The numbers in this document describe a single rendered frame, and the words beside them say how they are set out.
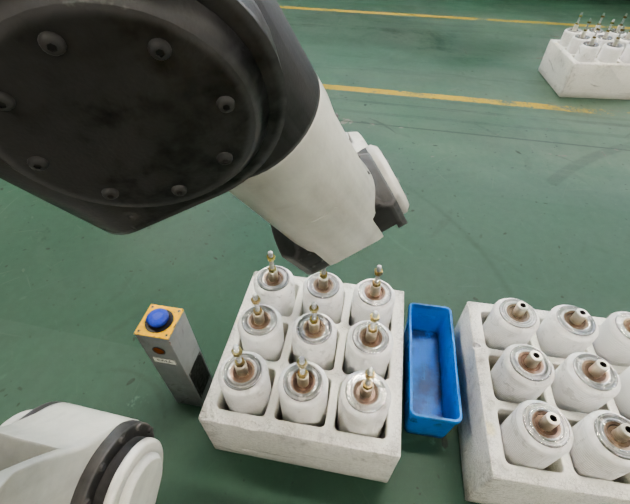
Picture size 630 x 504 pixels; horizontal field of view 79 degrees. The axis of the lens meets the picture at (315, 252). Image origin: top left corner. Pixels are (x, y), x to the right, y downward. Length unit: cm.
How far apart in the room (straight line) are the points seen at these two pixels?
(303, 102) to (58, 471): 43
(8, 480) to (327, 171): 37
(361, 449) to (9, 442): 53
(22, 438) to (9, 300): 99
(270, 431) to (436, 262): 79
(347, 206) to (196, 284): 102
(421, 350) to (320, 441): 44
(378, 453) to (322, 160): 64
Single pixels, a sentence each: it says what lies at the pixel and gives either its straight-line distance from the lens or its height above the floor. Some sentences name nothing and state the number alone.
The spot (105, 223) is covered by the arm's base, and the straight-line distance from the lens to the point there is 18.
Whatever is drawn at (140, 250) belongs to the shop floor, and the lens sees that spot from 144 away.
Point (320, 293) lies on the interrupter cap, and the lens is 87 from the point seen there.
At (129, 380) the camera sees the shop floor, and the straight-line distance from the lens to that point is 114.
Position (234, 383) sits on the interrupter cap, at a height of 25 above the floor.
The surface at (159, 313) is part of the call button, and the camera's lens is 80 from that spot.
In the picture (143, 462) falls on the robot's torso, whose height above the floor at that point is 43.
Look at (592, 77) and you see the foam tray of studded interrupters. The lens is 271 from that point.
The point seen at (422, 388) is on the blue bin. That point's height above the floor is 0.
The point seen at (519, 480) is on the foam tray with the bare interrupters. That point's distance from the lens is 86.
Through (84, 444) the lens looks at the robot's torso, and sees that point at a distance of 53.
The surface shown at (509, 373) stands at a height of 24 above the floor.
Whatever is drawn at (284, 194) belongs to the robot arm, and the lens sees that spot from 24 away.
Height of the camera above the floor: 94
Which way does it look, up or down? 46 degrees down
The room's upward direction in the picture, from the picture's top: straight up
